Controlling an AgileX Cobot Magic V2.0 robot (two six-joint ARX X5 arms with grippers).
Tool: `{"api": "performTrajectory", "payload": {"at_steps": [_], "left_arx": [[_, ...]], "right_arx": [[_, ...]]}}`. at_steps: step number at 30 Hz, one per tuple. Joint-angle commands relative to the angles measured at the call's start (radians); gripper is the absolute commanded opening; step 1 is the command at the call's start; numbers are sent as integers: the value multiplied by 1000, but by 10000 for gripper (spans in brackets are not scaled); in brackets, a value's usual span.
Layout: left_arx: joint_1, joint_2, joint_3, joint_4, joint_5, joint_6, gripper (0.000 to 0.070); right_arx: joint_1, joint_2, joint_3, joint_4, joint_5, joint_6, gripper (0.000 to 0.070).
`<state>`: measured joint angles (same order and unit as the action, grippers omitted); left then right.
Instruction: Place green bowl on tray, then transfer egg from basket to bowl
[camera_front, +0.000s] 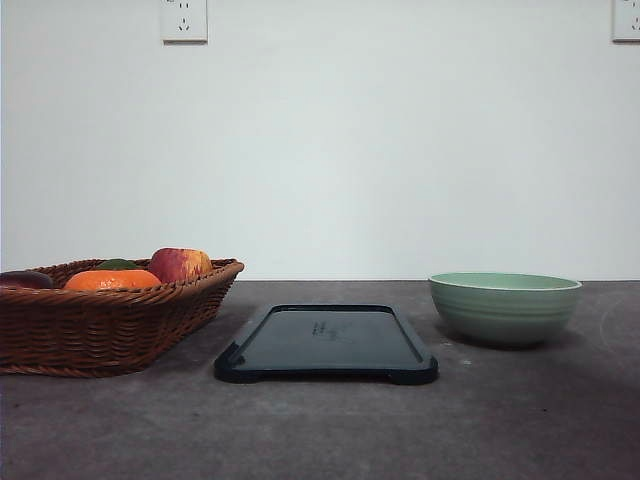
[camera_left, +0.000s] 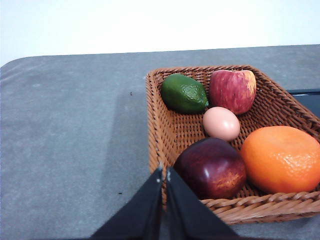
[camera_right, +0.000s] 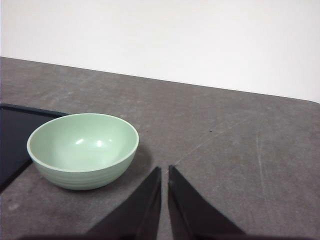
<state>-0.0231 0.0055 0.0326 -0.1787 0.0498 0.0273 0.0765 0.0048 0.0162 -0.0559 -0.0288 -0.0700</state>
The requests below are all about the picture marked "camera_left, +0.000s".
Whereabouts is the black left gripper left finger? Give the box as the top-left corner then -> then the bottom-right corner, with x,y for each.
90,167 -> 164,240

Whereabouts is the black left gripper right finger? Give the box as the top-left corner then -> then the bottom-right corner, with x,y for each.
165,166 -> 238,240

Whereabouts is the beige egg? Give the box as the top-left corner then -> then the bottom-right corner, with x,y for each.
202,106 -> 241,141

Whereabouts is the brown wicker basket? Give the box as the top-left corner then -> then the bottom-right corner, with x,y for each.
145,65 -> 320,225

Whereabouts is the dark red apple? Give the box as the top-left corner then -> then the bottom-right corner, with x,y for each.
173,138 -> 247,200

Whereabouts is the orange mandarin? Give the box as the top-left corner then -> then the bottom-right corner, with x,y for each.
240,125 -> 320,194

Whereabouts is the green lime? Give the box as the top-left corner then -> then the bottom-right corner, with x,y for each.
161,73 -> 209,114

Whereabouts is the light red apple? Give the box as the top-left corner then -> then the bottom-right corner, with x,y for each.
209,70 -> 257,115

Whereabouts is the dark blue tray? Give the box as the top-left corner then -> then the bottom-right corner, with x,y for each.
286,88 -> 320,118

